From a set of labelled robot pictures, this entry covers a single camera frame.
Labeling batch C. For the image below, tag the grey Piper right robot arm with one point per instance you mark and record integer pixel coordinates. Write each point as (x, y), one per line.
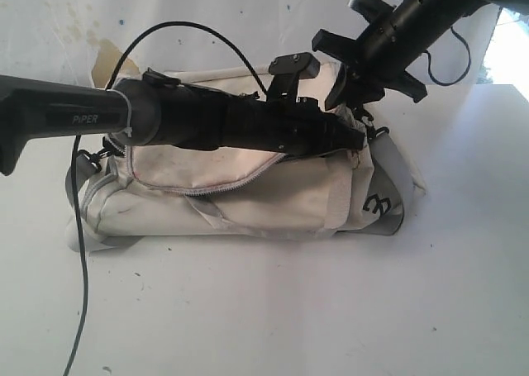
(422, 22)

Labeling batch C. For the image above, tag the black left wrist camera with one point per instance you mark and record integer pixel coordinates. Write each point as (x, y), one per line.
(287, 71)

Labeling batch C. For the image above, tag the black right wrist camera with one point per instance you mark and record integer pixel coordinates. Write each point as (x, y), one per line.
(370, 10)

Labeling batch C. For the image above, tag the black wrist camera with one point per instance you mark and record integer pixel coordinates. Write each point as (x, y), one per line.
(370, 10)
(287, 71)

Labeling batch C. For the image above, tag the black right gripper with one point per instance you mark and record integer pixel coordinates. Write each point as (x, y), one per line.
(371, 64)

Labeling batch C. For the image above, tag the white canvas duffel bag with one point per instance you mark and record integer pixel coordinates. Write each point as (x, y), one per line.
(162, 190)

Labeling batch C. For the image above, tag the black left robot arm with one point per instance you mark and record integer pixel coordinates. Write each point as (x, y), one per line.
(158, 110)

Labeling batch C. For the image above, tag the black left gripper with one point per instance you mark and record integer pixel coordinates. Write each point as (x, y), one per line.
(287, 127)

